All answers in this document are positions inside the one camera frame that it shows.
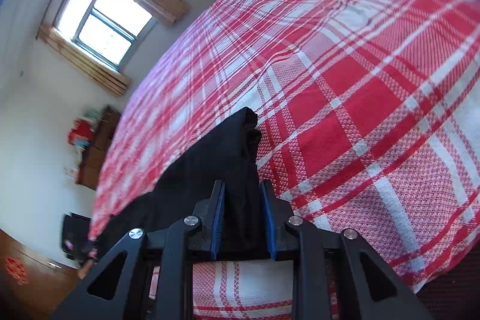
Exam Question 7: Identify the brown wooden desk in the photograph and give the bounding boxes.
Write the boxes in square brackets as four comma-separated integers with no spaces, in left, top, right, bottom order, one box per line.
[75,105,122,190]

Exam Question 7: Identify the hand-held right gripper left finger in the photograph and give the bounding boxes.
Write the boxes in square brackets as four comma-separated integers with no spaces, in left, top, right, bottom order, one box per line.
[50,179,226,320]

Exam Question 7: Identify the red gift bag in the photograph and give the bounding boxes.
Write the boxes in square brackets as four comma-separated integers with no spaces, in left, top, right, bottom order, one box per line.
[67,118,94,146]

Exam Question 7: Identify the black pants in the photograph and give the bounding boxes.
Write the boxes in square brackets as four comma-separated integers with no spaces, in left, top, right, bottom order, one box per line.
[88,107,263,261]

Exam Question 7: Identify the black bag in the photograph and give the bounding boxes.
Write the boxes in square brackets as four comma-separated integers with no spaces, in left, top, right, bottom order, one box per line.
[60,213,94,261]

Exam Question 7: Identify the bed with red plaid sheet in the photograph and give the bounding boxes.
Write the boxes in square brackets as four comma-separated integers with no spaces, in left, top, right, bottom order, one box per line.
[88,0,480,320]

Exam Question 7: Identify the brown wooden cabinet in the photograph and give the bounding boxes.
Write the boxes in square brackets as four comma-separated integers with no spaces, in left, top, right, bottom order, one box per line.
[0,228,81,320]

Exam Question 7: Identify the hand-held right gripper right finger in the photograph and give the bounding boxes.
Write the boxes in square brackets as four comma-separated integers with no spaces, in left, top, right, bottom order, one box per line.
[260,179,434,320]

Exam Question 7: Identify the window with grey frame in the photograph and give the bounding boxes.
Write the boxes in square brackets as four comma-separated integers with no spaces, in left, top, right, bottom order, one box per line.
[52,0,157,71]

